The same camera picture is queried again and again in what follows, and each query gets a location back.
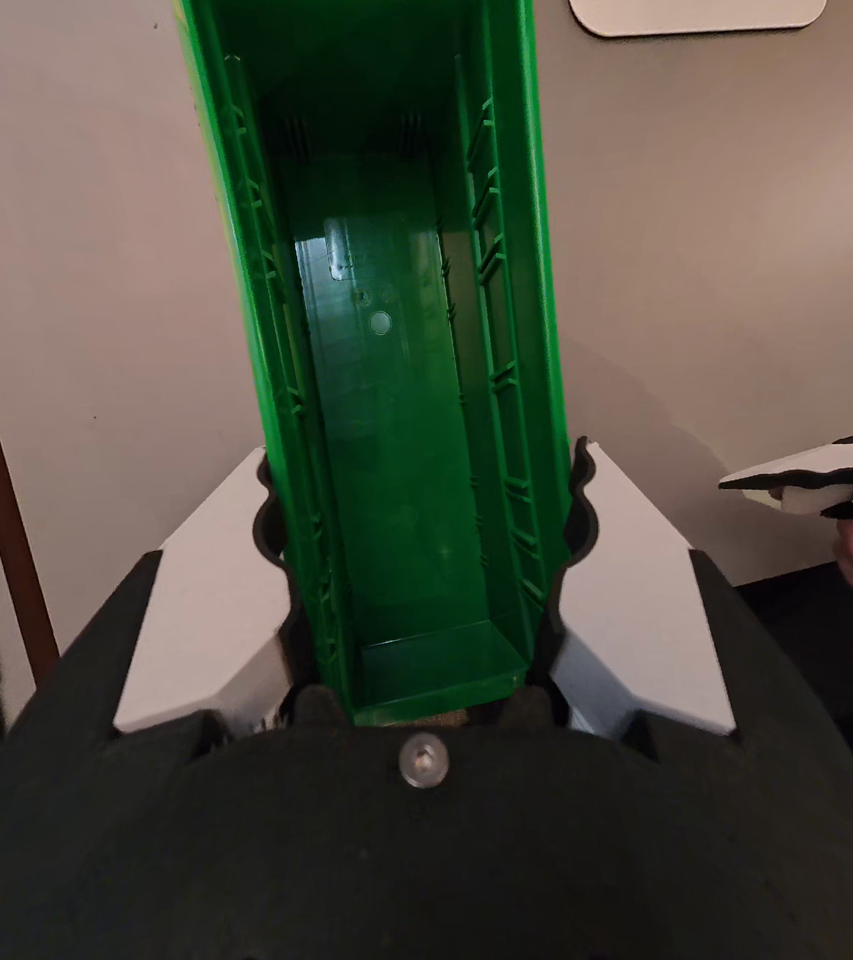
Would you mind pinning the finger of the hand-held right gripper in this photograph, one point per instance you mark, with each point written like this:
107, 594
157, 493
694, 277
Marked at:
831, 457
809, 499

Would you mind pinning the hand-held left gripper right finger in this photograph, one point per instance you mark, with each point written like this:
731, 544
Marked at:
644, 622

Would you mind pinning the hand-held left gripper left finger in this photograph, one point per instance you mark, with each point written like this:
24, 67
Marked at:
201, 622

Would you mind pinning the green plastic bin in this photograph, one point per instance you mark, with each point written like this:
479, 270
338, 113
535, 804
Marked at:
396, 450

